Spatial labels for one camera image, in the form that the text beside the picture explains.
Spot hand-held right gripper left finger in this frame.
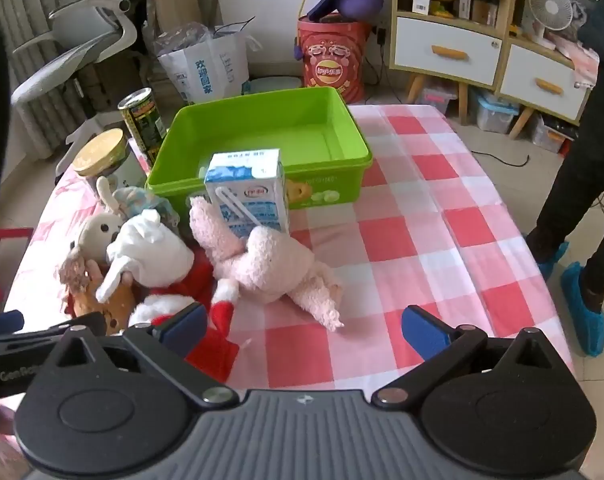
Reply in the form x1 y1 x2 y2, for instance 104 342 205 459
47 302 240 408

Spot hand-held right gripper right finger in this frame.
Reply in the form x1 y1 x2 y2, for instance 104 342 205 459
372 305 558 408

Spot brown plush doll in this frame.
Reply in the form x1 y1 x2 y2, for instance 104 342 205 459
57 250 137 336

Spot white and red plush toy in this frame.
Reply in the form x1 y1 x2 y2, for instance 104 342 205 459
96 208 240 381

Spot cream bunny plush toy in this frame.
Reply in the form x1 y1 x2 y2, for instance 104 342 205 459
69 176 125 266

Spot pink plush toy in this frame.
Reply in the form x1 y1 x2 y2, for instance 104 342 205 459
188 195 345 332

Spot green plastic bin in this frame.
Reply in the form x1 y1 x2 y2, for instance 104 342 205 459
146 86 374 211

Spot red chair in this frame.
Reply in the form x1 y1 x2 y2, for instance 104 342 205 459
0 227 35 306

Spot red checked tablecloth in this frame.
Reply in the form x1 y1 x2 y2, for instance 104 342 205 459
2 102 578 480

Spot blue shoe cover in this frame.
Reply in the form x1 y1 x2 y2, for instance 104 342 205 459
561 261 604 357
534 241 570 281

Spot blue white milk carton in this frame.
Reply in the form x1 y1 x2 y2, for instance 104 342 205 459
203 148 290 241

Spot clear jar with gold lid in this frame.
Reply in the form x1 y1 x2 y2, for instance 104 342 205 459
72 128 148 196

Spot green black tin can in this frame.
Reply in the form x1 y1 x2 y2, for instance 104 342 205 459
118 87 169 168

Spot clear storage box blue lid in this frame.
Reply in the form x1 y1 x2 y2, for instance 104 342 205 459
474 91 520 135

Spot clear storage box pink contents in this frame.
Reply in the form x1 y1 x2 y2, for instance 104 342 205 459
422 80 458 116

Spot white paper bag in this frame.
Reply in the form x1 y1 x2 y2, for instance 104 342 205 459
154 20 255 106

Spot grey office chair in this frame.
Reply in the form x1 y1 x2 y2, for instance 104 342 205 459
9 0 138 106

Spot wooden cabinet with white drawers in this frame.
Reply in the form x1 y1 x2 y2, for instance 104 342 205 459
389 0 600 141

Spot red snack bucket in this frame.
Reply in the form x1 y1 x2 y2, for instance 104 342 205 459
296 15 370 103

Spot white radiator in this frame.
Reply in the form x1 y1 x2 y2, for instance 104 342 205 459
0 0 78 161

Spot small brown box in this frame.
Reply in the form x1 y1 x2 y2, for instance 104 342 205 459
474 0 498 26

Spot white desk fan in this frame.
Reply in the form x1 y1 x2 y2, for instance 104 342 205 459
527 0 575 51

